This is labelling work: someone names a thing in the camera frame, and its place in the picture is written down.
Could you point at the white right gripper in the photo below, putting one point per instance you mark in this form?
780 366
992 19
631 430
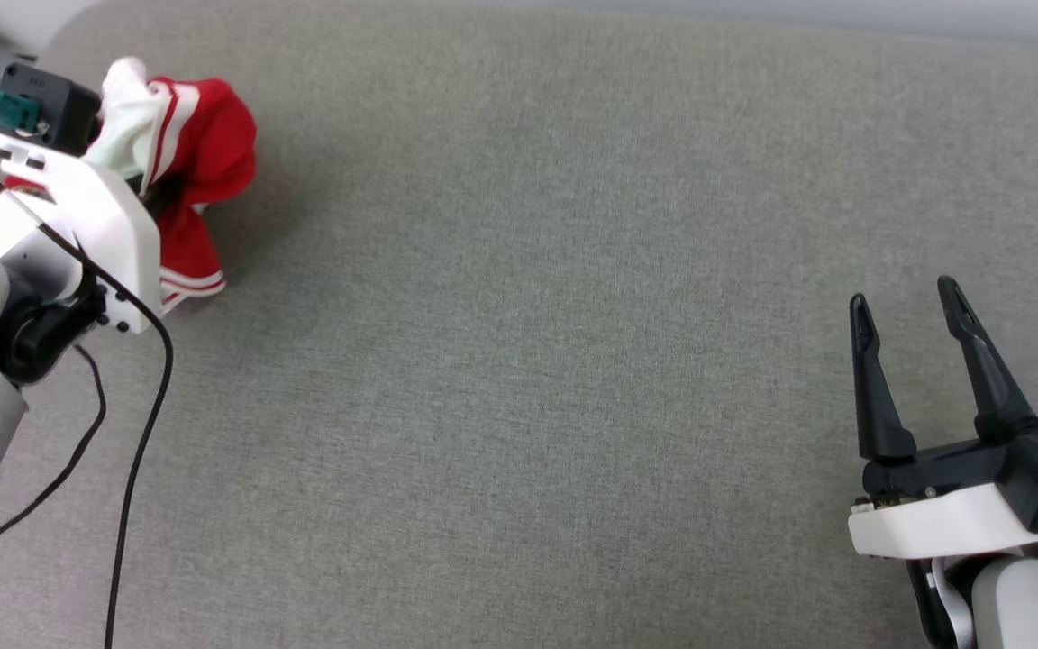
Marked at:
942 523

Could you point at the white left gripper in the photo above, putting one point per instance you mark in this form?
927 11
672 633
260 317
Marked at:
109 216

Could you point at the red and white basketball jersey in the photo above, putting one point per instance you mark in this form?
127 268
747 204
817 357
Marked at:
213 144

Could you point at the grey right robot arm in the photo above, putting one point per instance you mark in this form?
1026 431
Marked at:
1015 604

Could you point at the grey fabric sofa cushion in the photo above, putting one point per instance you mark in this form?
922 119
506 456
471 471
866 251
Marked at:
528 361

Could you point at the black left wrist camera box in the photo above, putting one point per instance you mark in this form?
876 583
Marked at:
55 104

